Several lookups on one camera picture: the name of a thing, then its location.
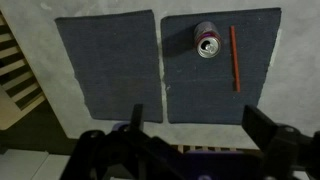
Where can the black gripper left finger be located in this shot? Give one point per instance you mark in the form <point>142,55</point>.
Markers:
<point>136,116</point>

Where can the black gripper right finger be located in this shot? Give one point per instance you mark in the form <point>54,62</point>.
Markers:
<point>263,128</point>

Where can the red plastic straw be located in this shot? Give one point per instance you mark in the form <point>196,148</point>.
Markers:
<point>235,60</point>

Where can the red and silver soda can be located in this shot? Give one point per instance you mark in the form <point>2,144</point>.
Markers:
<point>208,41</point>

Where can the dark blue cloth placemat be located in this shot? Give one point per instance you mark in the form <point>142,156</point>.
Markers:
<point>113,66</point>
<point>213,86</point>

